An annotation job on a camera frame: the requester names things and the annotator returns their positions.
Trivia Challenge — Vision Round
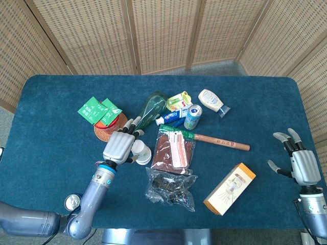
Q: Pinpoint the small blue plastic item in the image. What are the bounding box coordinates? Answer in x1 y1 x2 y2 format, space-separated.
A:
171 117 186 128

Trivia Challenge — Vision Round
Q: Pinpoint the packaged brown cloth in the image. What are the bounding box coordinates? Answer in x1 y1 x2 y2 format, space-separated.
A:
150 127 197 176

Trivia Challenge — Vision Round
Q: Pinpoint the white blue toothpaste tube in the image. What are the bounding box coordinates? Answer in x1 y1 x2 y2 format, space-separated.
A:
155 107 191 126

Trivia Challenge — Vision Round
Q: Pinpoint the cream squeeze sauce bottle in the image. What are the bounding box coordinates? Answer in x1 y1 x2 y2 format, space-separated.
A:
198 88 231 118

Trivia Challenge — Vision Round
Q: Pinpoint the dark blue drink can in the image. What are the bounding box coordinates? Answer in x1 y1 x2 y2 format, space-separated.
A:
63 193 84 211

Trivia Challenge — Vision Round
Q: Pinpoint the orange white cardboard box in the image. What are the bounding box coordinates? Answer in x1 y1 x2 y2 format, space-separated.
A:
203 162 256 216

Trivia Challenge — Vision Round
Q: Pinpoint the light green drink can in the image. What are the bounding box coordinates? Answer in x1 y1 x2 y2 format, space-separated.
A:
183 104 203 131

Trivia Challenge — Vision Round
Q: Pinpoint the yellow green snack packet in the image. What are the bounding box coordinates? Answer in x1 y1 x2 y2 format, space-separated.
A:
166 91 193 112

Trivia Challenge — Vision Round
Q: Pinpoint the woven bamboo screen panel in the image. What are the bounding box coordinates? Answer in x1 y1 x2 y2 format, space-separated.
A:
236 0 327 77
24 0 141 75
0 0 77 114
285 42 327 179
186 0 271 69
121 0 205 75

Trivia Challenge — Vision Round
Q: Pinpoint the woven rattan coaster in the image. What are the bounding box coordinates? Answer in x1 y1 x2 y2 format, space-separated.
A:
94 112 129 141

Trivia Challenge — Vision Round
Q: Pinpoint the wooden stick with green sleeve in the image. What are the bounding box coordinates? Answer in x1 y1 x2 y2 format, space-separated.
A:
158 124 251 152

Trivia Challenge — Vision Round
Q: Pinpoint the blue felt table cloth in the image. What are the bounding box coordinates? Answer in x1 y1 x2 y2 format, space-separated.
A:
4 75 322 230

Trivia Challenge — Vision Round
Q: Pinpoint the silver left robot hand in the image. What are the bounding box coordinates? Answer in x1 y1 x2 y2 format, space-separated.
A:
102 116 145 164

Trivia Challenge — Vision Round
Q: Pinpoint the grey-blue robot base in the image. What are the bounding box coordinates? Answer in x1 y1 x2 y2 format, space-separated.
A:
102 228 213 245

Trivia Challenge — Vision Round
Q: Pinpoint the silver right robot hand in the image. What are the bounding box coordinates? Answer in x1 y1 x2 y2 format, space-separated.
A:
267 128 322 186

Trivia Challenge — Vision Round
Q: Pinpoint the red plastic cup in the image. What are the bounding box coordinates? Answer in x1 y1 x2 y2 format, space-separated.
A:
94 116 121 134

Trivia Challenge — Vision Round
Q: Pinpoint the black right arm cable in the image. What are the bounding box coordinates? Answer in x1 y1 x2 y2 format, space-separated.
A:
293 199 320 245

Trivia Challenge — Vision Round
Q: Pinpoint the green tea sachet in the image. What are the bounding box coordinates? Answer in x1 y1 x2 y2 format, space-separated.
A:
98 97 123 126
77 96 107 125

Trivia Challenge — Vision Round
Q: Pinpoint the clear bag with dark contents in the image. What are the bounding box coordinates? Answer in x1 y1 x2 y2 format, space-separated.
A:
145 167 199 212

